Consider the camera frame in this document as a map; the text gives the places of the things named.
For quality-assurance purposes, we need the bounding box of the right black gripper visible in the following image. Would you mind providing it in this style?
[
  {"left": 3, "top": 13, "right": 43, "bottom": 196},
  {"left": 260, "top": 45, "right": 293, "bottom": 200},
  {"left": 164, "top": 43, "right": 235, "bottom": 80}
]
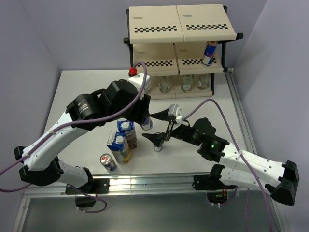
[{"left": 142, "top": 106, "right": 202, "bottom": 147}]

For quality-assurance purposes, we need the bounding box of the energy drink can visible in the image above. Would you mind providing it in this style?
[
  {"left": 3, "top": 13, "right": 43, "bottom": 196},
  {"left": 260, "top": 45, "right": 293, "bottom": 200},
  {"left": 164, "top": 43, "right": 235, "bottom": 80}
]
[
  {"left": 100, "top": 153, "right": 117, "bottom": 172},
  {"left": 140, "top": 117, "right": 153, "bottom": 131},
  {"left": 153, "top": 132, "right": 164, "bottom": 152}
]

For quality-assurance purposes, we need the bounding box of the clear bottle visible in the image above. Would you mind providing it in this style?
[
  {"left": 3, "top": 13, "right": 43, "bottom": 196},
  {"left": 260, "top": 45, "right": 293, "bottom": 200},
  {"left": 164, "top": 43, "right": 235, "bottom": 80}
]
[
  {"left": 159, "top": 76, "right": 171, "bottom": 94},
  {"left": 197, "top": 73, "right": 211, "bottom": 90},
  {"left": 181, "top": 74, "right": 194, "bottom": 93},
  {"left": 144, "top": 84, "right": 151, "bottom": 94}
]

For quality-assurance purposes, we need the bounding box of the energy drink can hidden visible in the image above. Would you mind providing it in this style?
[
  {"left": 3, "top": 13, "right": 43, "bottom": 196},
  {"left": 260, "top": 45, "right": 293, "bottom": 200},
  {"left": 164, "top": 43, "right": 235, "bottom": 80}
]
[{"left": 202, "top": 41, "right": 218, "bottom": 66}]

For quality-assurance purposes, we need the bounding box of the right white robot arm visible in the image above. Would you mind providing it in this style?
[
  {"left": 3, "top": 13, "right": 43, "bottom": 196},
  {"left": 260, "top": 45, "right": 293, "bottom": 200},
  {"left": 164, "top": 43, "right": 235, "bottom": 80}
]
[{"left": 143, "top": 109, "right": 300, "bottom": 206}]

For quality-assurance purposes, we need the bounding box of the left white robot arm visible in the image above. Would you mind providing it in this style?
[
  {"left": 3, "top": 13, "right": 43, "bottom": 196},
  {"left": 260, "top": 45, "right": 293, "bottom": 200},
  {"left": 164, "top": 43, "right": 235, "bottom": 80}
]
[{"left": 14, "top": 79, "right": 151, "bottom": 193}]

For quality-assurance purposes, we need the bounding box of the beige three-tier shelf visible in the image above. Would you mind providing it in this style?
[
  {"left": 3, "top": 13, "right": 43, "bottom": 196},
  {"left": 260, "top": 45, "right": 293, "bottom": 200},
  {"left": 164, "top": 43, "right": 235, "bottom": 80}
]
[{"left": 124, "top": 4, "right": 243, "bottom": 99}]

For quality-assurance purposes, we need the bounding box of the blue carton maroon side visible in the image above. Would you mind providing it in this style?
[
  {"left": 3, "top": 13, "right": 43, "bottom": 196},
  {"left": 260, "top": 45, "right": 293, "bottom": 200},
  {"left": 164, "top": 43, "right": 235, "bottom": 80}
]
[{"left": 117, "top": 118, "right": 138, "bottom": 149}]

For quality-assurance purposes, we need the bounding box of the blue carton yellow side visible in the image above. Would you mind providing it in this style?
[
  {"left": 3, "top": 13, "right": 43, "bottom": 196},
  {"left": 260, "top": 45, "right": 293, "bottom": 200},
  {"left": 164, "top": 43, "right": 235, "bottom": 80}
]
[{"left": 106, "top": 131, "right": 131, "bottom": 164}]

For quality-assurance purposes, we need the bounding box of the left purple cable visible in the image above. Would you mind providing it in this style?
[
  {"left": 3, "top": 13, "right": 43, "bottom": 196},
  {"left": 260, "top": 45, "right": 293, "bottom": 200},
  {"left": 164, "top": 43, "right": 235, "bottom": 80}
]
[{"left": 0, "top": 61, "right": 148, "bottom": 193}]

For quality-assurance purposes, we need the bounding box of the purple cable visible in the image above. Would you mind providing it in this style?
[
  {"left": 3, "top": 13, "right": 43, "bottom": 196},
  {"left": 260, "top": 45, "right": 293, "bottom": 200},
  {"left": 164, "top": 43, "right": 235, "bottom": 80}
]
[
  {"left": 182, "top": 98, "right": 275, "bottom": 232},
  {"left": 0, "top": 61, "right": 148, "bottom": 193}
]

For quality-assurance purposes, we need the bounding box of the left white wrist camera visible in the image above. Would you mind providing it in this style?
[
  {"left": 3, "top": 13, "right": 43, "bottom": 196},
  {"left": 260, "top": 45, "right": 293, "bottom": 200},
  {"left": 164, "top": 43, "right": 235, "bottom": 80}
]
[{"left": 128, "top": 67, "right": 152, "bottom": 96}]

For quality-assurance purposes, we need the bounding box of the aluminium front rail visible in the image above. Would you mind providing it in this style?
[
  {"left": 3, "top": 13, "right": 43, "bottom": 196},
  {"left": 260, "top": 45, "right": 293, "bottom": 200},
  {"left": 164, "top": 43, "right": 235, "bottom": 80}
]
[{"left": 23, "top": 171, "right": 242, "bottom": 198}]

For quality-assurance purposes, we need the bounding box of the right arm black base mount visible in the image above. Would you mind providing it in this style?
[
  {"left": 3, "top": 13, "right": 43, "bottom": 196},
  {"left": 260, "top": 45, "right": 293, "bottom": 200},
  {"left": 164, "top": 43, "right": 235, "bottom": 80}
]
[{"left": 192, "top": 174, "right": 224, "bottom": 190}]

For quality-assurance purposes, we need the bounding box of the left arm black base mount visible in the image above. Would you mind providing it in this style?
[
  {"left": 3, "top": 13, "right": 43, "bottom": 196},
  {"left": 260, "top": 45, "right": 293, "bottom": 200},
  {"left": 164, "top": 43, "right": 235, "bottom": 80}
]
[{"left": 65, "top": 178, "right": 110, "bottom": 195}]

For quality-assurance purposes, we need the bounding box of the aluminium side rail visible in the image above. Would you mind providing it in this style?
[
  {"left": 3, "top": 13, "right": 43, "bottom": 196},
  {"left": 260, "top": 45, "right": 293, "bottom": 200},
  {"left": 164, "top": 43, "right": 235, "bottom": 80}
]
[{"left": 225, "top": 72, "right": 291, "bottom": 232}]

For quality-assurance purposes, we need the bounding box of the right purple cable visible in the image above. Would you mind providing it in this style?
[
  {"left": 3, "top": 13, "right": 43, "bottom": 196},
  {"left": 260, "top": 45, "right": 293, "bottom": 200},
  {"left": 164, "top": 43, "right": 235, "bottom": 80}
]
[{"left": 182, "top": 98, "right": 275, "bottom": 232}]

